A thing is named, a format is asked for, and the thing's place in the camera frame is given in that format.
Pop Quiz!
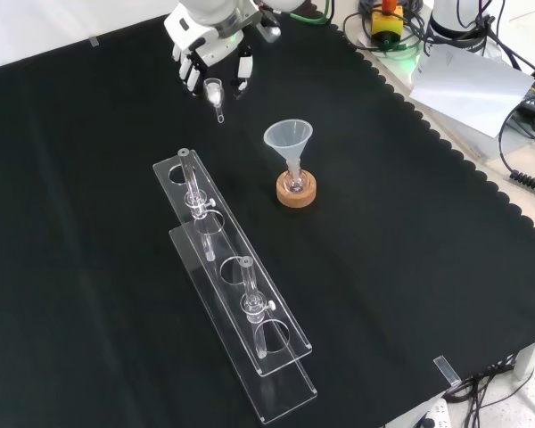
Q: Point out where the clear acrylic funnel stand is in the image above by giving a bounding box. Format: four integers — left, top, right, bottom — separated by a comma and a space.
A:
152, 148, 319, 424

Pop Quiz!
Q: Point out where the white cylindrical machine base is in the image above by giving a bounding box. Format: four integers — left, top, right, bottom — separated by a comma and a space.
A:
426, 0, 503, 46

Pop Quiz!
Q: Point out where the black bench cloth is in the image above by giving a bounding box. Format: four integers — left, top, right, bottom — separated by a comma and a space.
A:
0, 0, 535, 428

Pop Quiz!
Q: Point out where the translucent plastic funnel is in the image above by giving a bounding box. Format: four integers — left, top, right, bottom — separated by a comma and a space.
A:
262, 118, 315, 179

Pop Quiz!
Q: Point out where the pale sheet board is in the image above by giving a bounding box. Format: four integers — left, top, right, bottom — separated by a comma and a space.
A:
408, 47, 535, 140

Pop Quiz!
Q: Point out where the coiled black cable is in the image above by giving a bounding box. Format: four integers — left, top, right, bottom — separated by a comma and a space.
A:
498, 99, 535, 198

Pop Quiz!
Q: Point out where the yellow stop button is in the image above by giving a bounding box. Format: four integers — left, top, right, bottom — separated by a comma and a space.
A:
370, 0, 404, 48

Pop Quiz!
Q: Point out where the black cable loop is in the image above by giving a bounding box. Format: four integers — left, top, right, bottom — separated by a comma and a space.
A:
342, 0, 429, 57

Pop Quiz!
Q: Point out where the white power strip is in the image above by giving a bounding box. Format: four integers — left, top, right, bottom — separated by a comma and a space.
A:
410, 398, 453, 428

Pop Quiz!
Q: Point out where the round-bottom glass flask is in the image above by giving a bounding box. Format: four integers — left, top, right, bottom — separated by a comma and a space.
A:
283, 169, 309, 195

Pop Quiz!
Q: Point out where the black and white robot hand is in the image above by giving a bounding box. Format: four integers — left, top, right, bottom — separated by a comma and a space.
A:
163, 10, 256, 102

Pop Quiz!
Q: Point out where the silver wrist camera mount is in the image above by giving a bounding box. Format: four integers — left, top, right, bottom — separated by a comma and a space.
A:
254, 17, 283, 44

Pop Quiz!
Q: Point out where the green cable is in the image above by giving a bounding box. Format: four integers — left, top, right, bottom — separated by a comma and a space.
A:
288, 0, 333, 24

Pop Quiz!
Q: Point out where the white table leg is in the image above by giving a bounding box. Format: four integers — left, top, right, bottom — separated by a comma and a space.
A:
514, 337, 535, 382

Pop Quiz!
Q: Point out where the cork ring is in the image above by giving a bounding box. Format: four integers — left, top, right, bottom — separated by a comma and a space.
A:
275, 171, 318, 209

